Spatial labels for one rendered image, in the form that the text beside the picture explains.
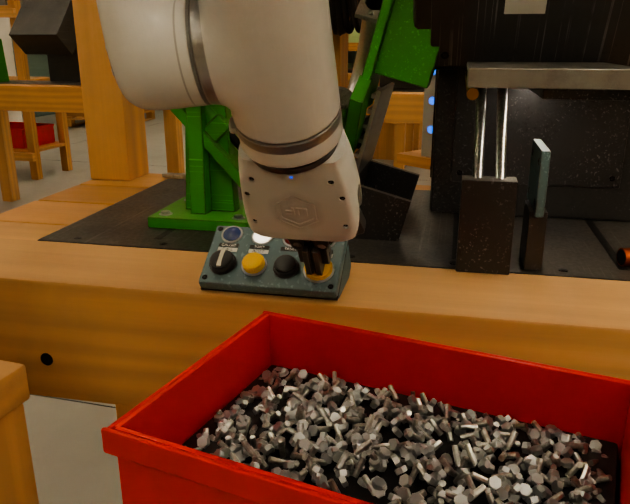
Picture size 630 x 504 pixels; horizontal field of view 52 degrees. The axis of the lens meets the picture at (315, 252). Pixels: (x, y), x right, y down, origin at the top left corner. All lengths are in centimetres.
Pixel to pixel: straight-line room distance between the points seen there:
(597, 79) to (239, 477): 47
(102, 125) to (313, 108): 96
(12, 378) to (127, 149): 77
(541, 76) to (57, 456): 178
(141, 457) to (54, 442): 176
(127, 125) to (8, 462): 82
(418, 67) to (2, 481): 65
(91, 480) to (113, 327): 127
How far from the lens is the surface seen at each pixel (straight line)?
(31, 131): 613
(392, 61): 85
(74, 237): 94
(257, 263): 68
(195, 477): 42
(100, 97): 140
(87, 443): 215
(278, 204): 56
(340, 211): 55
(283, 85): 45
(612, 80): 67
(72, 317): 78
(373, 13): 92
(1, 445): 72
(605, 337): 67
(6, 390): 70
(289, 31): 43
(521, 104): 100
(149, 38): 46
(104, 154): 141
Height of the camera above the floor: 115
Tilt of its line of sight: 18 degrees down
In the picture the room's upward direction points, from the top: straight up
